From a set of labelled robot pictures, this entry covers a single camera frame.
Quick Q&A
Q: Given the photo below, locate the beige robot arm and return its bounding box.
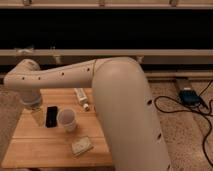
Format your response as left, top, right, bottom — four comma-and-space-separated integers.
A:
4, 57, 173, 171

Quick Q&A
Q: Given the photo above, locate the black phone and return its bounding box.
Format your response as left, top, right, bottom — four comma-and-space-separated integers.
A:
45, 106, 58, 128

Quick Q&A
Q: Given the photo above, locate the white tube bottle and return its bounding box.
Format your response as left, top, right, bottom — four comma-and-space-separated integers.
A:
74, 88, 89, 111

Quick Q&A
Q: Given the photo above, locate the beige sponge block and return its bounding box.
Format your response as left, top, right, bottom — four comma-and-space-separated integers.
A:
71, 136, 93, 156

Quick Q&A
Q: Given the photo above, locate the blue power adapter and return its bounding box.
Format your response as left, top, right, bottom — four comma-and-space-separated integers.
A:
179, 88, 200, 106

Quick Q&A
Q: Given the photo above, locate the wooden shelf rail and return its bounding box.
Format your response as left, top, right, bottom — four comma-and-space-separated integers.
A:
0, 49, 213, 65

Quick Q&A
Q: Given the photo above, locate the black cable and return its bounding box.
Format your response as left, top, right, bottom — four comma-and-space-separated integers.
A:
153, 79, 213, 168

